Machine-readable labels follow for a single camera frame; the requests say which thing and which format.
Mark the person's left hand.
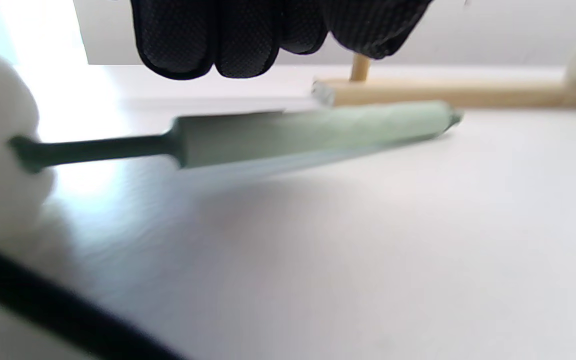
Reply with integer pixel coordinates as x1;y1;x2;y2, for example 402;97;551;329
130;0;435;81

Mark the wooden stand with dowel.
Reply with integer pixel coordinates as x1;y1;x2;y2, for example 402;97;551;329
312;53;576;111

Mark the pale green handled tool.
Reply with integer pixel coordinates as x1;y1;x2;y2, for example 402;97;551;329
8;99;464;174

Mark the black strap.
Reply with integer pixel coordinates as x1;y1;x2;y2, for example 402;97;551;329
0;237;189;360

